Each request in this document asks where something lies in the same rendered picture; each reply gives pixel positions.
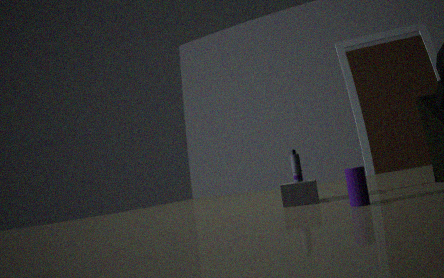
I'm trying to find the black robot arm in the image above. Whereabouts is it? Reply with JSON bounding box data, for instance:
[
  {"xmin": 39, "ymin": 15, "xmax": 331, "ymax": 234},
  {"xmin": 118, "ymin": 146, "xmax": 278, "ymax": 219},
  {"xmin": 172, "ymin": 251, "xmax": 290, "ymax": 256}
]
[{"xmin": 433, "ymin": 42, "xmax": 444, "ymax": 113}]

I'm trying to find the purple cylinder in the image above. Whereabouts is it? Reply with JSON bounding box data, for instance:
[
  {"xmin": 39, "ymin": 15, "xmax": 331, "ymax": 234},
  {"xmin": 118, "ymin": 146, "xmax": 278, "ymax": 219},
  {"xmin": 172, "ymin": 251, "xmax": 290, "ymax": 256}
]
[{"xmin": 344, "ymin": 167, "xmax": 370, "ymax": 207}]

